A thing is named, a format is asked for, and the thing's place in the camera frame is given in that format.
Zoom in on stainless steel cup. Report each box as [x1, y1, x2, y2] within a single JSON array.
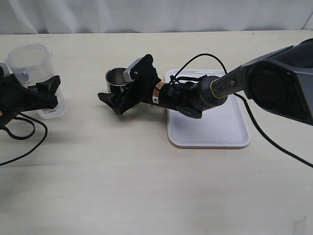
[[105, 67, 128, 94]]

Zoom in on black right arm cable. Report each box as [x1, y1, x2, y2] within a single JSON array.
[[168, 54, 313, 168]]

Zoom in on white backdrop curtain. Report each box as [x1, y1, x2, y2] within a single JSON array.
[[0, 0, 313, 34]]

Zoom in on clear plastic water pitcher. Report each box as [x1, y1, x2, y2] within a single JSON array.
[[0, 44, 66, 119]]

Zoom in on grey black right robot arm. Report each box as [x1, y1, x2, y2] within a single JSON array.
[[98, 39, 313, 125]]

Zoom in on white plastic tray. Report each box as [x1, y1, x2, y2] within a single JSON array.
[[164, 69, 252, 149]]

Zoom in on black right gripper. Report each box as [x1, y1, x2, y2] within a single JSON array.
[[97, 54, 161, 115]]

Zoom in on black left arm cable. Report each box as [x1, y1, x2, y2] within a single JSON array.
[[0, 111, 48, 166]]

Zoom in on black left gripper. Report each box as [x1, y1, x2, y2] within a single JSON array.
[[0, 74, 61, 127]]

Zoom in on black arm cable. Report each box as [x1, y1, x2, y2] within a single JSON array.
[[168, 54, 313, 168], [0, 111, 48, 166]]

